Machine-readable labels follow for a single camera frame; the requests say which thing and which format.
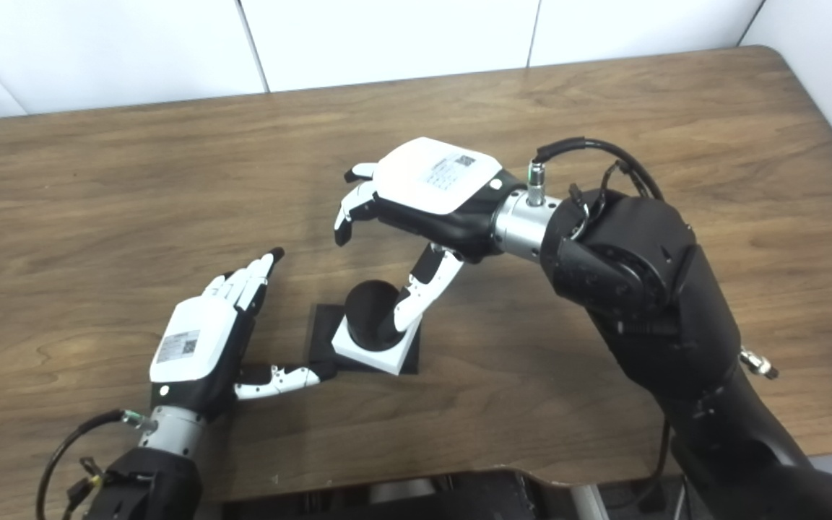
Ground thin black hanging cable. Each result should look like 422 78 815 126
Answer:
625 419 673 510

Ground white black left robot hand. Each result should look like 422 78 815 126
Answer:
149 247 337 420

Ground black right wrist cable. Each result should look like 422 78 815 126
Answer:
528 136 666 217

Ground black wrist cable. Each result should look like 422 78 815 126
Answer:
528 136 666 217
35 409 157 520

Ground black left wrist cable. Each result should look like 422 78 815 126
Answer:
35 409 157 520

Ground white square piece with hole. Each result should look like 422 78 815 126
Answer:
331 316 423 375

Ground black peg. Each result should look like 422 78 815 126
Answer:
308 280 421 375

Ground white table leg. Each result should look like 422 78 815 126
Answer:
568 484 612 520

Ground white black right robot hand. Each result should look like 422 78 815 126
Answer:
334 136 525 333

